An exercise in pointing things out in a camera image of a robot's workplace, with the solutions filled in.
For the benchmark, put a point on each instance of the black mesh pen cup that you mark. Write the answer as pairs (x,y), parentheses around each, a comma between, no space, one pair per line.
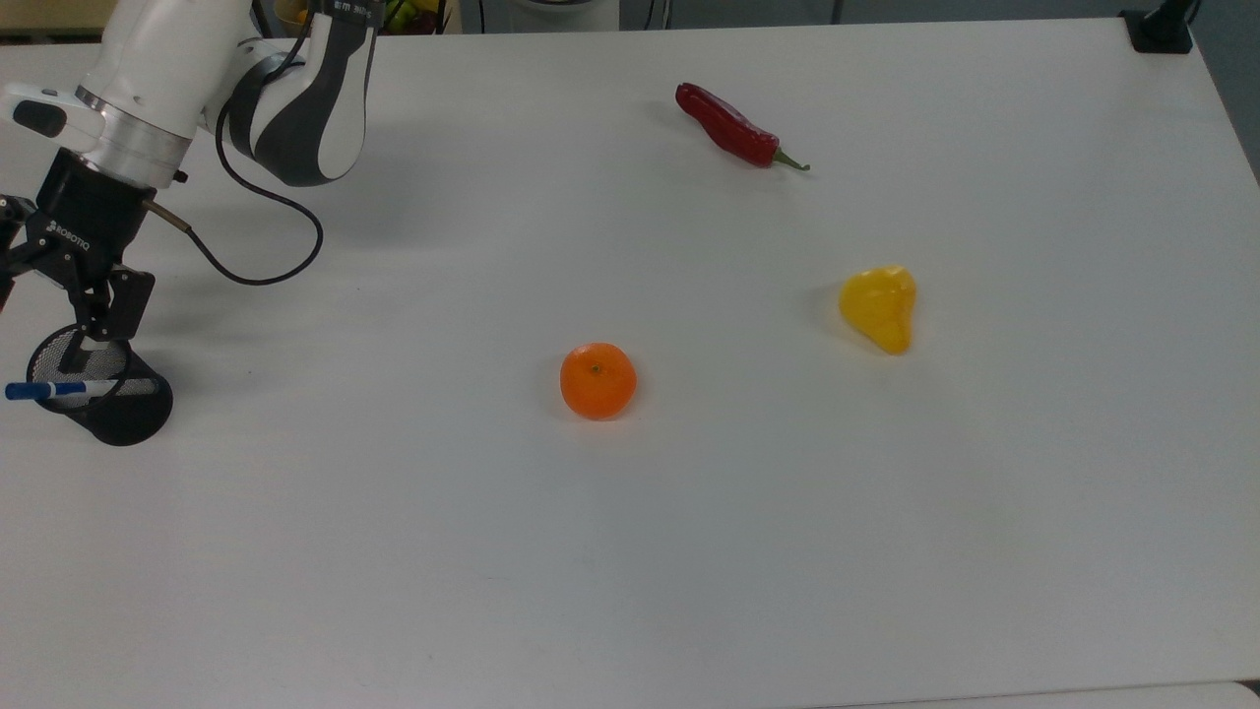
(128,421)

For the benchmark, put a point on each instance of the orange toy mandarin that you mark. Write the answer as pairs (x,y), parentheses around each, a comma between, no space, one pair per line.
(598,381)

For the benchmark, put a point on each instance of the bowl of fruit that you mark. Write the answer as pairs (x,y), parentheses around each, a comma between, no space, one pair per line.
(418,15)

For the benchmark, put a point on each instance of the beige wooden desk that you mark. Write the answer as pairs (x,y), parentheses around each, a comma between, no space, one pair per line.
(44,15)

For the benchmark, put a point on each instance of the white adjacent table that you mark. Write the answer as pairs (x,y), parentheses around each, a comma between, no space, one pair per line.
(1083,697)

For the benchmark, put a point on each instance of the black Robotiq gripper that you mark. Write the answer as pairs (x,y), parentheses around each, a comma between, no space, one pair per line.
(84,222)

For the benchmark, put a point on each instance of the black table clamp mount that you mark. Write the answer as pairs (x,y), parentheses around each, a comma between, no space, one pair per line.
(1160,32)

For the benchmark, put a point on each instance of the blue and white marker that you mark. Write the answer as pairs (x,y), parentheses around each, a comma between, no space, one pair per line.
(30,390)

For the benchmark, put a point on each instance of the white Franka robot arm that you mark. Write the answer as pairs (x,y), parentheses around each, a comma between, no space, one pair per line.
(167,59)

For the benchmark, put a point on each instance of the red toy chili pepper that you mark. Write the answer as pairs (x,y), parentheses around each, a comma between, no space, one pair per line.
(728,126)

